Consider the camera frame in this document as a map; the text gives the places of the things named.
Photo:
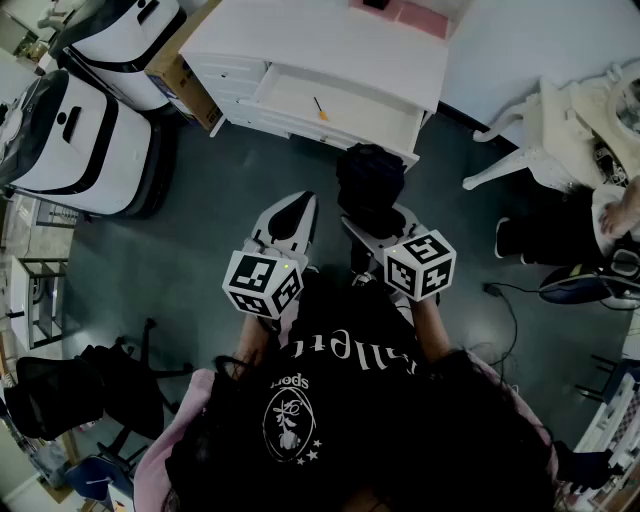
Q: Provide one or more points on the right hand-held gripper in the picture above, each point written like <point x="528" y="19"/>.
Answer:
<point x="420" y="265"/>

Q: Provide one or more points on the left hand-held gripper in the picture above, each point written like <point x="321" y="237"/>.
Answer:
<point x="260" y="280"/>

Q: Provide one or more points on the black cloth bundle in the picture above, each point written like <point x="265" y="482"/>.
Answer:
<point x="370" y="180"/>

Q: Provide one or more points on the person's left forearm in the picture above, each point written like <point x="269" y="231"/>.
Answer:
<point x="250" y="340"/>

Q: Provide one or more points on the person's right forearm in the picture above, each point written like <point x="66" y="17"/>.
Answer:
<point x="430" y="330"/>

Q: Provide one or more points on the white desk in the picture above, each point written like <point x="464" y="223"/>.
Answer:
<point x="325" y="35"/>

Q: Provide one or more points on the person's white shoe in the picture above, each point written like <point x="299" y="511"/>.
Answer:
<point x="362" y="278"/>

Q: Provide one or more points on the person's black printed shirt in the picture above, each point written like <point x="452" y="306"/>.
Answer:
<point x="350" y="410"/>

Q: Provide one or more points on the brown cardboard box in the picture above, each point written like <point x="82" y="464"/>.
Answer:
<point x="175" y="70"/>

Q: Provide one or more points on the dark device green accent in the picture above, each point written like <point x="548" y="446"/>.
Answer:
<point x="575" y="290"/>

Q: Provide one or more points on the white black wheeled machine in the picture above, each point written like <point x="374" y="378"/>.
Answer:
<point x="125" y="40"/>
<point x="100" y="150"/>

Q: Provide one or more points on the pink mat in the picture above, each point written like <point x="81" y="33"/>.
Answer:
<point x="392" y="12"/>
<point x="425" y="20"/>

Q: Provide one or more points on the person's pink jacket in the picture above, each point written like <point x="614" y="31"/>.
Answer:
<point x="160" y="450"/>

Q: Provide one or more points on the black office chair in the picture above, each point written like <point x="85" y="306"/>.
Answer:
<point x="55" y="395"/>

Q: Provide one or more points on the white shelf rack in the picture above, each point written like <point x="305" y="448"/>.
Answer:
<point x="615" y="420"/>

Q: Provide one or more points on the blue stool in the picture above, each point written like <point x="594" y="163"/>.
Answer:
<point x="95" y="480"/>

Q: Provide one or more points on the metal frame side table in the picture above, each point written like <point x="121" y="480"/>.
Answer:
<point x="20" y="300"/>

